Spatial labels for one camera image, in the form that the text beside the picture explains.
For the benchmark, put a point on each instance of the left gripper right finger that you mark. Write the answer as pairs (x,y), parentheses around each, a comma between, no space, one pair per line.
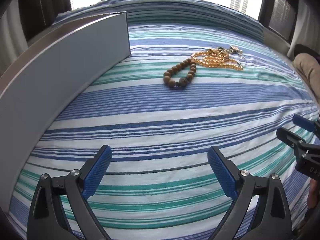
(271,218)

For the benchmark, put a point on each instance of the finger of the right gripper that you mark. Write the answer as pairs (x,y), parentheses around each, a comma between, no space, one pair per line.
(309,125)
(295,142)

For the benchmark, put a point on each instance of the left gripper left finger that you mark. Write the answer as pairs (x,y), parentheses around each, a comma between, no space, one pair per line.
(47,218)

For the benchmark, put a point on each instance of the silver square charm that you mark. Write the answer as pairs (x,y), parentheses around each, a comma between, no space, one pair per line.
(235,50)

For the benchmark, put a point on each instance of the metal rings cluster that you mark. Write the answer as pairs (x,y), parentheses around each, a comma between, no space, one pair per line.
(222,49)

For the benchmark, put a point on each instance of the striped bed sheet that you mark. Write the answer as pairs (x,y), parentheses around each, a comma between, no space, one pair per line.
(162,108)

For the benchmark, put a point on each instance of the grey cardboard box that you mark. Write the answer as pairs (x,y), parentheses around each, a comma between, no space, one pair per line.
(47,77)

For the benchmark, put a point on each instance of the window frame right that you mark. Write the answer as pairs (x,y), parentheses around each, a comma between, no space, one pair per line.
(279,16)

